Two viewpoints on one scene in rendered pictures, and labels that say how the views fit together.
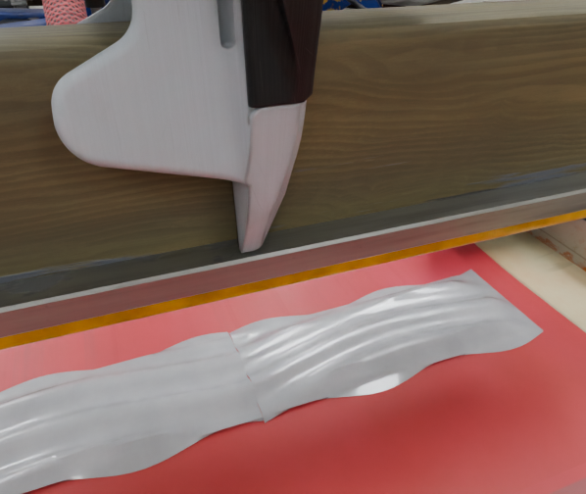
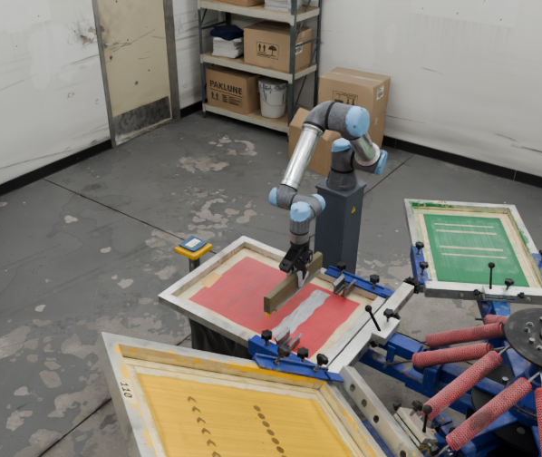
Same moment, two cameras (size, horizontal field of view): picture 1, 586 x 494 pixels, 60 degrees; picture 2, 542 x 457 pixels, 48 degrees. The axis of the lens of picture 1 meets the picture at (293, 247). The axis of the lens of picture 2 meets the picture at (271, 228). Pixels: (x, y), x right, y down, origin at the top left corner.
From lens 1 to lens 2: 2.53 m
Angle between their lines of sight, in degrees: 108
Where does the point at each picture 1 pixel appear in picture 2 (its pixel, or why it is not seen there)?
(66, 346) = (324, 307)
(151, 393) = (307, 306)
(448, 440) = (275, 316)
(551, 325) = not seen: hidden behind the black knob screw
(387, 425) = (281, 315)
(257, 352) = (301, 314)
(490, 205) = not seen: hidden behind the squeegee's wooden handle
